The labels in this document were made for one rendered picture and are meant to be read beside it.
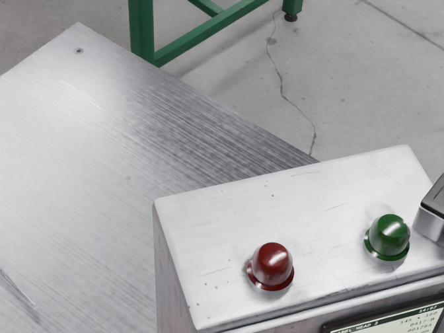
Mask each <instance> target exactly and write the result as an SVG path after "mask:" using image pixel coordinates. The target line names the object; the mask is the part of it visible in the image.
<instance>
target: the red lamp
mask: <svg viewBox="0 0 444 333"><path fill-rule="evenodd" d="M294 274H295V270H294V267H293V257H292V255H291V253H290V251H289V250H288V249H287V248H286V247H284V246H283V245H282V244H280V243H277V242H268V243H266V244H262V245H261V246H259V247H258V248H257V249H256V250H255V251H254V253H253V255H252V259H251V260H250V262H249V263H248V267H247V273H246V275H247V280H248V282H249V284H250V286H251V287H252V288H253V289H254V290H255V291H256V292H258V293H260V294H263V295H267V296H276V295H281V294H283V293H285V292H286V291H287V290H288V289H289V288H290V287H291V285H292V283H293V278H294Z"/></svg>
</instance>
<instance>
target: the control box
mask: <svg viewBox="0 0 444 333"><path fill-rule="evenodd" d="M432 186H433V184H432V183H431V181H430V179H429V178H428V176H427V174H426V173H425V171H424V169H423V168H422V166H421V164H420V163H419V161H418V160H417V158H416V156H415V154H414V153H413V151H412V150H411V148H410V147H409V146H408V145H403V144H402V145H397V146H393V147H387V148H384V149H378V150H375V151H370V152H366V153H360V154H357V155H352V156H348V157H342V158H339V159H333V160H330V161H324V162H321V163H315V164H312V165H306V166H300V167H297V168H292V169H288V170H283V171H279V172H273V173H270V174H265V175H261V176H255V177H252V178H247V179H243V180H237V181H234V182H228V183H225V184H220V185H216V186H210V187H207V188H202V189H198V190H192V191H189V192H183V193H180V194H175V195H171V196H165V197H161V198H158V199H156V200H155V201H154V202H153V207H152V209H153V241H154V258H155V290H156V307H157V333H320V329H321V326H322V325H323V324H326V323H329V322H334V321H336V320H341V319H344V318H348V317H351V316H355V315H360V314H363V313H368V312H371V311H375V310H378V309H382V308H385V307H390V306H393V305H397V304H401V303H405V302H408V301H412V300H415V299H419V298H422V297H427V296H430V295H435V294H438V293H442V292H444V231H443V232H442V234H441V236H440V238H439V240H438V241H437V242H435V241H433V240H431V239H429V238H427V237H426V236H424V235H423V234H421V233H419V232H417V231H416V230H414V229H413V228H412V224H413V222H414V219H415V216H416V214H417V211H418V208H419V205H420V202H421V200H422V199H423V198H424V196H425V195H426V194H427V193H428V191H429V190H430V189H431V187H432ZM386 214H395V215H398V216H400V217H401V218H403V220H405V222H406V223H407V225H408V226H409V228H410V238H409V241H410V249H409V251H408V255H407V257H406V258H405V260H404V261H403V262H401V263H400V264H397V265H395V266H382V265H380V264H377V263H375V262H373V261H372V260H370V259H369V258H368V257H367V255H366V254H365V253H364V250H363V239H364V236H365V233H366V232H367V230H368V229H369V228H370V227H371V225H372V222H373V221H374V220H375V219H376V218H378V217H380V216H382V215H386ZM268 242H277V243H280V244H282V245H283V246H284V247H286V248H287V249H288V250H289V251H290V253H291V255H292V257H293V267H294V270H295V274H294V278H293V283H292V285H291V287H290V288H289V289H288V290H287V291H286V292H285V293H283V294H281V295H276V296H267V295H263V294H260V293H258V292H256V291H255V290H254V289H253V288H252V287H251V286H250V284H249V282H248V280H247V275H246V273H247V267H248V263H249V262H250V260H251V259H252V255H253V253H254V251H255V250H256V249H257V248H258V247H259V246H261V245H262V244H266V243H268Z"/></svg>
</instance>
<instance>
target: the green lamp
mask: <svg viewBox="0 0 444 333"><path fill-rule="evenodd" d="M409 238H410V228H409V226H408V225H407V223H406V222H405V220H403V218H401V217H400V216H398V215H395V214H386V215H382V216H380V217H378V218H376V219H375V220H374V221H373V222H372V225H371V227H370V228H369V229H368V230H367V232H366V233H365V236H364V239H363V250H364V253H365V254H366V255H367V257H368V258H369V259H370V260H372V261H373V262H375V263H377V264H380V265H382V266H395V265H397V264H400V263H401V262H403V261H404V260H405V258H406V257H407V255H408V251H409V249H410V241H409Z"/></svg>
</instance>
